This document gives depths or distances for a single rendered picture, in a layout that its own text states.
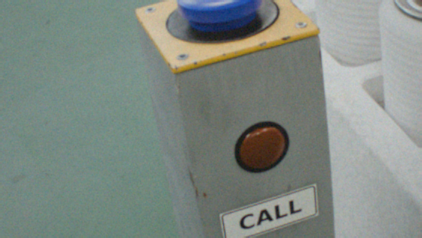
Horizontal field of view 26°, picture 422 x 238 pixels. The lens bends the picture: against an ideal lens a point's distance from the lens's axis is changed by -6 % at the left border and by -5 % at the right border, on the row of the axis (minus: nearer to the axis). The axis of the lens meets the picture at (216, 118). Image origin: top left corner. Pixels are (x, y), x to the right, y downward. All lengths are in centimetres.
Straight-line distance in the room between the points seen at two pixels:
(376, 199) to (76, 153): 43
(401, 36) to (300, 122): 15
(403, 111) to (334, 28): 11
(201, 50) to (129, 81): 64
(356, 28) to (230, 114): 26
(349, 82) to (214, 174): 23
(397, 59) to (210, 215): 18
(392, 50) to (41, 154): 48
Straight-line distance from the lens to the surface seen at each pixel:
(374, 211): 61
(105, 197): 88
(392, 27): 58
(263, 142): 44
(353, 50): 68
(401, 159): 57
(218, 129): 43
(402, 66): 58
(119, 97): 104
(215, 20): 43
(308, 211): 47
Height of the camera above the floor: 51
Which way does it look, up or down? 32 degrees down
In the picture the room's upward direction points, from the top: 9 degrees counter-clockwise
